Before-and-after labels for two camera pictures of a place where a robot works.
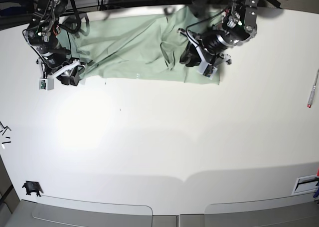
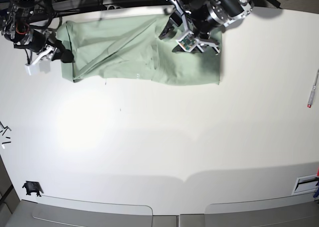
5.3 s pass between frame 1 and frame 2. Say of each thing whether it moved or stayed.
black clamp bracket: stayed
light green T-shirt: stayed
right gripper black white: moved
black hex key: stayed
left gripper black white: moved
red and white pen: stayed
